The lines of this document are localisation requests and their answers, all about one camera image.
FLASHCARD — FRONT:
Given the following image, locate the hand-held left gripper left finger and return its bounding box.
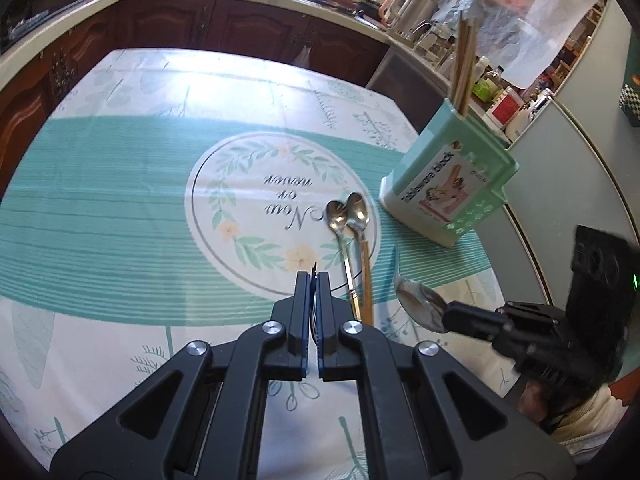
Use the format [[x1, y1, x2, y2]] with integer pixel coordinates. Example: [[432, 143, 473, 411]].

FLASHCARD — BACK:
[[50, 270, 313, 480]]

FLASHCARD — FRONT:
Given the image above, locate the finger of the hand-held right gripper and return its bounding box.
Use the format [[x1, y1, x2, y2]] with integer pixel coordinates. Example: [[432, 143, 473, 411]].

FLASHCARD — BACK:
[[444, 301, 508, 343]]

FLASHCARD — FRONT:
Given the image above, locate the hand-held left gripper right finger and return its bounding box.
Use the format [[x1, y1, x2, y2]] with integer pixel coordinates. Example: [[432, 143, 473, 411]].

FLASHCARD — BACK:
[[315, 271, 577, 480]]

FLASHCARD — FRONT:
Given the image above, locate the large steel spoon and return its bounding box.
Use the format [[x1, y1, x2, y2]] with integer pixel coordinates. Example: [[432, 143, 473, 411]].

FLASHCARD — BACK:
[[392, 246, 452, 334]]

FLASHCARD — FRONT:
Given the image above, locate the steel spoon silver handle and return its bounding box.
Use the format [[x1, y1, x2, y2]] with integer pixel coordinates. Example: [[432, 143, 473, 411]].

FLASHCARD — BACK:
[[325, 200, 362, 322]]

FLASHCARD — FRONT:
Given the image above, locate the steel spoon wooden handle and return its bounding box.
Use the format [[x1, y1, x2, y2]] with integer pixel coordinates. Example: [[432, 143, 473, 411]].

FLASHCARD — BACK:
[[346, 191, 376, 327]]

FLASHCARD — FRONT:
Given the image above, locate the green utensil holder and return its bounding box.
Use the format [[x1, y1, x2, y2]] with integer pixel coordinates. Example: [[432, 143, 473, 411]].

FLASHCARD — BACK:
[[377, 97, 518, 249]]

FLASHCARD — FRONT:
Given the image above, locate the person's right forearm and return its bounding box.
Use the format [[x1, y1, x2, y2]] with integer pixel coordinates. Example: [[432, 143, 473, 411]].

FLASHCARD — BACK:
[[547, 385, 632, 463]]

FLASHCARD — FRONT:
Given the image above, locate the person's right hand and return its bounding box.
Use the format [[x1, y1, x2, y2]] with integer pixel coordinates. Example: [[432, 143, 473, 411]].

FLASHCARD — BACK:
[[519, 384, 557, 425]]

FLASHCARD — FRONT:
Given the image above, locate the grey refrigerator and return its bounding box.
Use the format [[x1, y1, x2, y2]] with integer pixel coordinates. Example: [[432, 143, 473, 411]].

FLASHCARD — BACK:
[[502, 0, 640, 411]]

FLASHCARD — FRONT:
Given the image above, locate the red label jar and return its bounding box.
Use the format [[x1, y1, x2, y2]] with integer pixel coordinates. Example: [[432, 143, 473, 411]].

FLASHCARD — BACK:
[[486, 86, 524, 130]]

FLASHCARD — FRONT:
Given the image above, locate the white thermos jug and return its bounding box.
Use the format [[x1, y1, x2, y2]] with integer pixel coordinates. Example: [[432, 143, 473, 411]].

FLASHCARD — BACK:
[[505, 89, 556, 144]]

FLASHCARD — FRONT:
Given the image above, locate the leaf print tablecloth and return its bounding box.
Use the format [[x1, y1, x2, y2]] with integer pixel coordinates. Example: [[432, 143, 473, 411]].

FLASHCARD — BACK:
[[0, 49, 507, 480]]

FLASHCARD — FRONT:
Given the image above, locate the green label bottle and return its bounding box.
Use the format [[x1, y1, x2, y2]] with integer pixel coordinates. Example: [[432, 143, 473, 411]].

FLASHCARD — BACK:
[[472, 67, 502, 105]]

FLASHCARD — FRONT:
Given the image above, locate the steel front cabinet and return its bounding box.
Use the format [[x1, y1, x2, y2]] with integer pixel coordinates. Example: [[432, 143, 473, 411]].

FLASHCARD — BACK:
[[365, 42, 451, 133]]

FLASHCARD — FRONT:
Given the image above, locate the clear plastic bag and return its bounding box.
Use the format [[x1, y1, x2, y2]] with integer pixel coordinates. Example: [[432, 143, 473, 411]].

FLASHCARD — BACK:
[[290, 42, 314, 69]]

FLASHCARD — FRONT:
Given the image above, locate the wooden shelf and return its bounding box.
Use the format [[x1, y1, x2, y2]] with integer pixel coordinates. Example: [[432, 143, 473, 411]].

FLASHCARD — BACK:
[[537, 2, 608, 93]]

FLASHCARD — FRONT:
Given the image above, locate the glass pitcher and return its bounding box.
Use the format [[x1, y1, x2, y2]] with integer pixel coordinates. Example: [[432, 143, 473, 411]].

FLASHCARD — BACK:
[[412, 20, 454, 63]]

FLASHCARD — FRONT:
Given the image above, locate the translucent plastic curtain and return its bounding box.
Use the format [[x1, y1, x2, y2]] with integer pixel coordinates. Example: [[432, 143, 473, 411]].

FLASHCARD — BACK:
[[440, 0, 602, 90]]

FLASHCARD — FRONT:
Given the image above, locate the steel electric kettle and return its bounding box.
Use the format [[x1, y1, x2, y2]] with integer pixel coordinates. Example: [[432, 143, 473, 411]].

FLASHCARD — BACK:
[[387, 0, 439, 32]]

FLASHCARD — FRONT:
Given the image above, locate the black cooktop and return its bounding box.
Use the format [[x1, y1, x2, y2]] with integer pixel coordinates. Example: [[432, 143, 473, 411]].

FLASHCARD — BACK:
[[0, 0, 96, 55]]

